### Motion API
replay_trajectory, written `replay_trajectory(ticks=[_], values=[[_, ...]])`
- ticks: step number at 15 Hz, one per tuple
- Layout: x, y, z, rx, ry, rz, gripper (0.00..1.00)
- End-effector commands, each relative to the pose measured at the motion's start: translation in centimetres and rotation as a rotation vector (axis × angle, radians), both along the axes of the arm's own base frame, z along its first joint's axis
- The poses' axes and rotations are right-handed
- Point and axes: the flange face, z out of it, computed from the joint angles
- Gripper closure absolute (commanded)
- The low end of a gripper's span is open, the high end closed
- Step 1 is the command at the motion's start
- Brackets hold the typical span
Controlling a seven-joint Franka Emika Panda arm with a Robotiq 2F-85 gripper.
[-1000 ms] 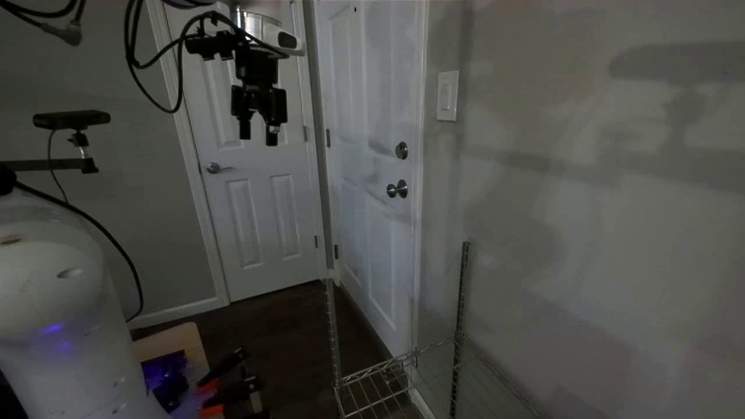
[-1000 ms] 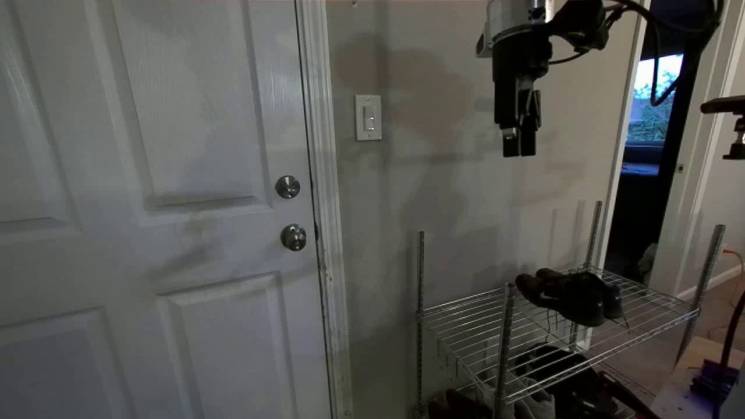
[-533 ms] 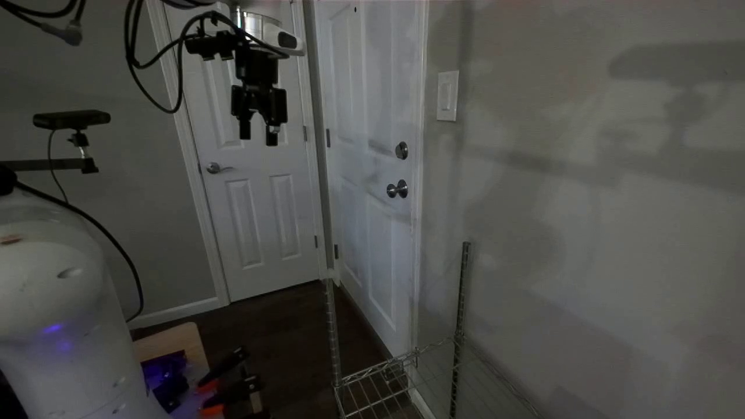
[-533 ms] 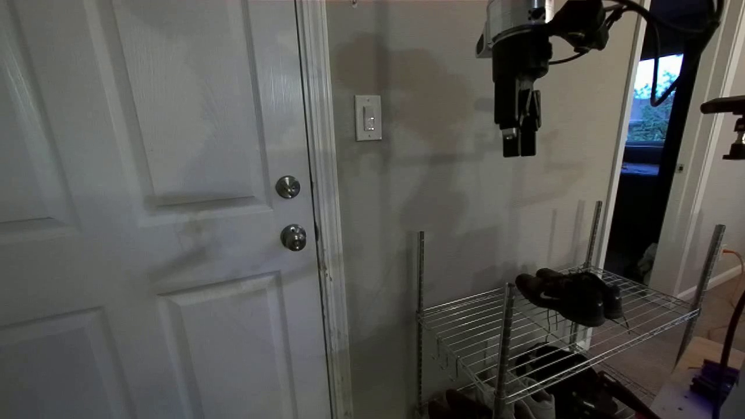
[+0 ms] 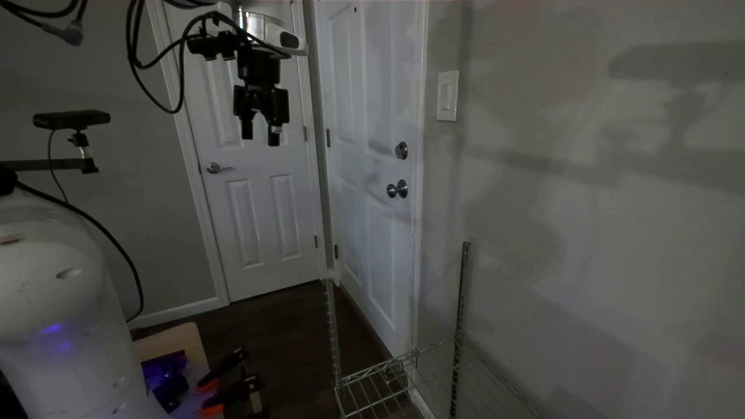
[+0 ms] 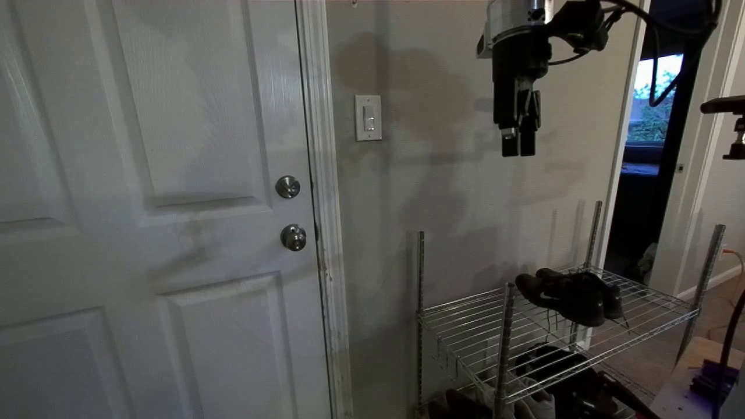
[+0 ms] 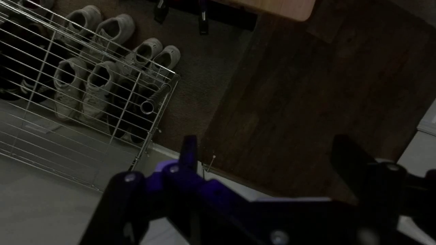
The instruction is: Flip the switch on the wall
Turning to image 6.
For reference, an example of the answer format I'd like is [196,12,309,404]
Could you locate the silver round door knob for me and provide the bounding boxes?
[279,221,309,254]

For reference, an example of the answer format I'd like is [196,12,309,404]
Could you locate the purple lit base block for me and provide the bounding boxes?
[686,360,740,407]

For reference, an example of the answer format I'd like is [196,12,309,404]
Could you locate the dark brown shoe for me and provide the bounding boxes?
[514,265,628,328]

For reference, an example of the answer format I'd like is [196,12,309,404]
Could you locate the silver deadbolt lock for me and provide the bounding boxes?
[272,172,304,202]

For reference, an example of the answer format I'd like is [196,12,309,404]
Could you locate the white door frame trim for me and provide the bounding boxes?
[291,0,357,419]

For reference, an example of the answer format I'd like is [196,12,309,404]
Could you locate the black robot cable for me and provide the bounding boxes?
[602,0,725,111]

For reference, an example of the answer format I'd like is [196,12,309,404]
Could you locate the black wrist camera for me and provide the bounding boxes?
[544,0,617,57]

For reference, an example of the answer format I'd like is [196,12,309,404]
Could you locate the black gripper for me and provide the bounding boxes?
[490,33,555,159]

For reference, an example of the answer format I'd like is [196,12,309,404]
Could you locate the black shoe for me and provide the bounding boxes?
[555,371,657,419]

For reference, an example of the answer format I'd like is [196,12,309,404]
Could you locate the white panelled door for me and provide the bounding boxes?
[0,0,334,419]

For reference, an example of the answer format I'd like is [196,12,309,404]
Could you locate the chrome wire shelf rack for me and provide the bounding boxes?
[412,198,728,419]

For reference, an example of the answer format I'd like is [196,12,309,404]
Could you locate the black curved stand pole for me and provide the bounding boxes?
[717,286,745,377]

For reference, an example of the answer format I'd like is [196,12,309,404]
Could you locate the bright window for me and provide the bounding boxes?
[627,51,686,150]

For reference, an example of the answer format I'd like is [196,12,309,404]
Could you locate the white switch wall plate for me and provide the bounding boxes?
[354,94,386,145]

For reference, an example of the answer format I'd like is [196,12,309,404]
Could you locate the white open interior door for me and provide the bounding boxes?
[649,0,745,304]

